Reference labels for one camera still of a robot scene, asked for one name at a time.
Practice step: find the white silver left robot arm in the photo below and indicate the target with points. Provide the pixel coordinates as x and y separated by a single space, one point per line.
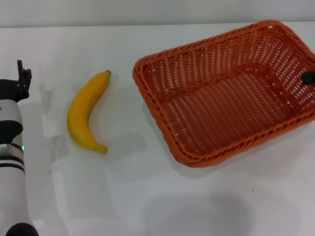
9 184

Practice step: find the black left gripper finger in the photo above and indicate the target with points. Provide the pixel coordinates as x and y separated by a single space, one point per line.
20 71
27 78

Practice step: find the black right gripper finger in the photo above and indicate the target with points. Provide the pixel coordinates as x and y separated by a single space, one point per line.
308 78

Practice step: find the yellow banana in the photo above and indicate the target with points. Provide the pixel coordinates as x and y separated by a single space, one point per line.
81 110

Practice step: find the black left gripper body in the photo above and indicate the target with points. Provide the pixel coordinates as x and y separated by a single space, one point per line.
9 89

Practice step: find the orange woven plastic basket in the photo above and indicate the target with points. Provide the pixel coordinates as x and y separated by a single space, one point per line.
221 118

